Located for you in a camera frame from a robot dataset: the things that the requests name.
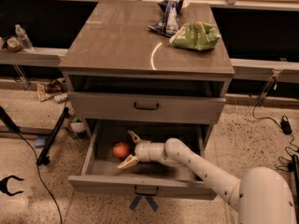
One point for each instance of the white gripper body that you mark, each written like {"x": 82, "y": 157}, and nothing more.
{"x": 142, "y": 151}

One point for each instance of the red-orange apple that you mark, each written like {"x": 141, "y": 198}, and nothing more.
{"x": 121, "y": 150}

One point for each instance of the closed grey upper drawer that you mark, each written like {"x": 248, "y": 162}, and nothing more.
{"x": 150, "y": 108}

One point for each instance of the blue white snack bag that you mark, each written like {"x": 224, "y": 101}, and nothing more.
{"x": 169, "y": 22}

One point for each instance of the brown bowl on ledge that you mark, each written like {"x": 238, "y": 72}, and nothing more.
{"x": 11, "y": 44}

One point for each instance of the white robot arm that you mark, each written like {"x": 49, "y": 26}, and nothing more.
{"x": 262, "y": 196}

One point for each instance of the clear plastic water bottle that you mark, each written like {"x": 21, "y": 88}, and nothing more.
{"x": 24, "y": 38}

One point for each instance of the black power adapter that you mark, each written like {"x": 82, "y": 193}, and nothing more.
{"x": 285, "y": 125}

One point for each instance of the black tripod leg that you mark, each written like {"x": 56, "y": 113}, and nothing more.
{"x": 43, "y": 158}

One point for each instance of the open grey lower drawer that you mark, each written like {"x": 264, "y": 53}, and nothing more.
{"x": 100, "y": 172}

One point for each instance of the green chip bag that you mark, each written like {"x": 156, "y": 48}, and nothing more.
{"x": 196, "y": 35}

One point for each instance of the grey drawer cabinet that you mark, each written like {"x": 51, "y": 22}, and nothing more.
{"x": 116, "y": 52}

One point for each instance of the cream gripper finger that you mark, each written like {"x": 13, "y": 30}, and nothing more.
{"x": 136, "y": 139}
{"x": 128, "y": 162}

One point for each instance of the crumpled trash pile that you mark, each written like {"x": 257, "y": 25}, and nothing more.
{"x": 51, "y": 89}

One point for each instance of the small white bowl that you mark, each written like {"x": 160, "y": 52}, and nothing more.
{"x": 77, "y": 125}

